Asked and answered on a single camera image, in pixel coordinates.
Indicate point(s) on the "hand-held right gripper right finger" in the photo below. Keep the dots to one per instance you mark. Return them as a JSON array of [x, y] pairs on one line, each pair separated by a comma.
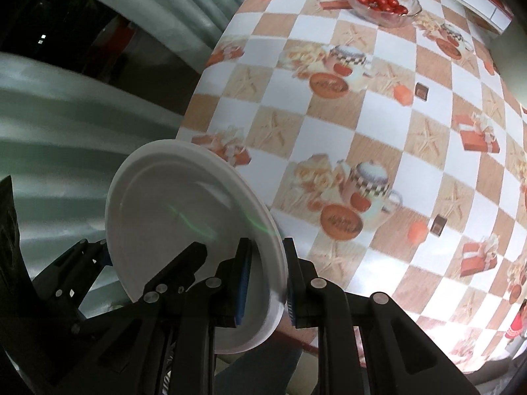
[[290, 292]]

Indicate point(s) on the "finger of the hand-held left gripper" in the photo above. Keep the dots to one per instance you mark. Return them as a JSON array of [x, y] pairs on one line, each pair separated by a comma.
[[82, 263], [185, 267]]

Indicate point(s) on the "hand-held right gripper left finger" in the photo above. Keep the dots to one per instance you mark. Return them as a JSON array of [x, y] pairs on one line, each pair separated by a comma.
[[243, 288]]

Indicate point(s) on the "white bowl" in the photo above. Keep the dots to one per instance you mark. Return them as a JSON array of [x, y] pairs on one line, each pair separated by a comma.
[[185, 197]]

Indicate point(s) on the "person's leg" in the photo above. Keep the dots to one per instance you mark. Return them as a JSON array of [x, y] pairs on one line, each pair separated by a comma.
[[263, 370]]

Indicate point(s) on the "pale green curtain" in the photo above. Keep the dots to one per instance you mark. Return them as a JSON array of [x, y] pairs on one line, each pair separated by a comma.
[[82, 123]]

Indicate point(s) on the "checkered printed tablecloth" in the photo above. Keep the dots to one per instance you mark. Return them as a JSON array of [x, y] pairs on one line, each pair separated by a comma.
[[370, 123]]

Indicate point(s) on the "colourful snack packets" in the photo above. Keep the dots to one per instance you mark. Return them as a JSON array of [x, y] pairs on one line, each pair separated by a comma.
[[516, 317]]

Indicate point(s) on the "pile of cherry tomatoes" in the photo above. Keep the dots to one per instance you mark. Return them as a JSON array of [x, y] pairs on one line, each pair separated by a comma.
[[381, 1]]

